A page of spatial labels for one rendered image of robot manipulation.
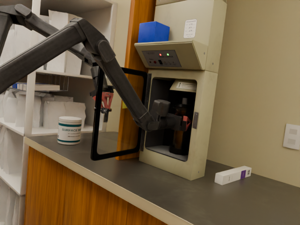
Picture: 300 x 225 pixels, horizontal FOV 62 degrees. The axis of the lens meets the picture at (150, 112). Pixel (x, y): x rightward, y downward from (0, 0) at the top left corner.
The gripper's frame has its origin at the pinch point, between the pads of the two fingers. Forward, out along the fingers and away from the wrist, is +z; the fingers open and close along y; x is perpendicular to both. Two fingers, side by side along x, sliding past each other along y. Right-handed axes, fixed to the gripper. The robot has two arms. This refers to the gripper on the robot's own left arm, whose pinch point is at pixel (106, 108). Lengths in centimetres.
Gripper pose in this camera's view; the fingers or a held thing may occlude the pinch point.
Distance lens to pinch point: 113.4
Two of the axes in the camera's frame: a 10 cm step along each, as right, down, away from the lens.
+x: -6.1, 0.0, -7.9
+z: 2.5, 9.5, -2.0
